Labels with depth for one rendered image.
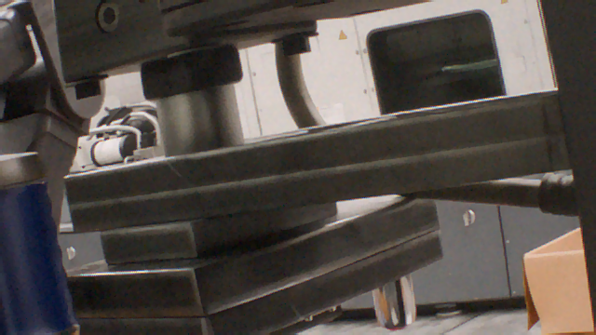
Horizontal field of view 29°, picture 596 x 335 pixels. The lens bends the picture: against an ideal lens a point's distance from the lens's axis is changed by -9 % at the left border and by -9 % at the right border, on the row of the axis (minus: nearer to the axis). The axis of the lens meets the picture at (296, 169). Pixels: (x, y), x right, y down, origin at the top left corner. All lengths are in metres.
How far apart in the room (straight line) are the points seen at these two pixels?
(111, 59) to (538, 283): 2.51
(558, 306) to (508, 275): 2.88
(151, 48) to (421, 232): 0.17
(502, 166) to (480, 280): 5.49
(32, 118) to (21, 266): 0.75
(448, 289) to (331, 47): 1.37
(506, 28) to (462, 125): 5.21
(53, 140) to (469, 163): 0.61
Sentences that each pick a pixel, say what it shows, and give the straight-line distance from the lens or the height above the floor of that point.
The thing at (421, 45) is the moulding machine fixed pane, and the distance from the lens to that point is 5.93.
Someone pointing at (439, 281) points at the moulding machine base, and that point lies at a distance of 6.06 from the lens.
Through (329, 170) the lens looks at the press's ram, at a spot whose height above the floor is 1.17.
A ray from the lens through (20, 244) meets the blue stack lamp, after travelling 0.26.
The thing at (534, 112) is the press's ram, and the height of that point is 1.18.
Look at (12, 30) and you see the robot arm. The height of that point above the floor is 1.30.
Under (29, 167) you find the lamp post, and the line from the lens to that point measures 0.26.
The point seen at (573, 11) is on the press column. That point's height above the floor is 1.21.
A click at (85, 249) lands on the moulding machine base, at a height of 0.52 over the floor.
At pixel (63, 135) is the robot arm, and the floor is 1.21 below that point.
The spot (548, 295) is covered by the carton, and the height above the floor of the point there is 0.62.
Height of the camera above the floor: 1.20
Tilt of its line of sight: 3 degrees down
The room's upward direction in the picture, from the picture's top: 11 degrees counter-clockwise
